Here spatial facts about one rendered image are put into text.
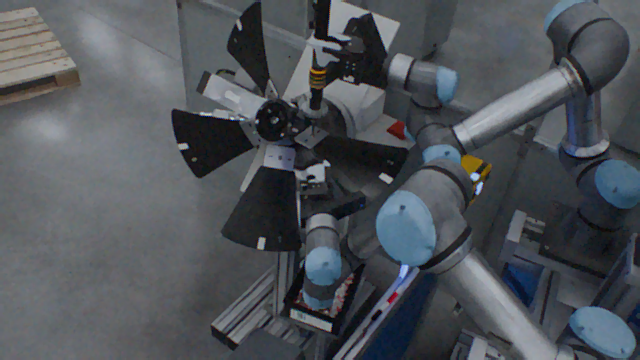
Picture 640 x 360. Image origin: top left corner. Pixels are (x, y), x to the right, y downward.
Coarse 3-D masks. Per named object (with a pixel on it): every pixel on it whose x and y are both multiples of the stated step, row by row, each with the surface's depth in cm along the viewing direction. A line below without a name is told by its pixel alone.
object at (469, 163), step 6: (468, 156) 168; (462, 162) 166; (468, 162) 166; (474, 162) 166; (480, 162) 166; (468, 168) 164; (474, 168) 164; (486, 168) 164; (486, 174) 164; (474, 180) 160; (480, 180) 161; (474, 186) 158; (474, 198) 165
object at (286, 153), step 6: (270, 144) 153; (270, 150) 153; (276, 150) 154; (282, 150) 154; (288, 150) 155; (294, 150) 156; (264, 156) 152; (276, 156) 154; (282, 156) 155; (288, 156) 155; (294, 156) 156; (264, 162) 152; (270, 162) 153; (276, 162) 154; (282, 162) 155; (288, 162) 155; (276, 168) 154; (282, 168) 155; (288, 168) 156
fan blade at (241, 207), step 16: (256, 176) 152; (272, 176) 153; (288, 176) 155; (256, 192) 152; (272, 192) 153; (288, 192) 155; (240, 208) 152; (256, 208) 152; (272, 208) 153; (288, 208) 155; (240, 224) 152; (256, 224) 152; (272, 224) 153; (288, 224) 155; (240, 240) 152; (256, 240) 153; (272, 240) 153; (288, 240) 154
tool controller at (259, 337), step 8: (256, 328) 100; (248, 336) 99; (256, 336) 98; (264, 336) 98; (272, 336) 98; (240, 344) 97; (248, 344) 97; (256, 344) 97; (264, 344) 96; (272, 344) 96; (280, 344) 96; (288, 344) 96; (232, 352) 96; (240, 352) 96; (248, 352) 95; (256, 352) 95; (264, 352) 95; (272, 352) 95; (280, 352) 95; (288, 352) 94; (296, 352) 94
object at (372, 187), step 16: (320, 144) 148; (336, 144) 148; (352, 144) 148; (368, 144) 148; (320, 160) 144; (336, 160) 144; (352, 160) 144; (368, 160) 144; (384, 160) 144; (400, 160) 143; (336, 176) 141; (352, 176) 141; (368, 176) 141; (352, 192) 139; (368, 192) 139
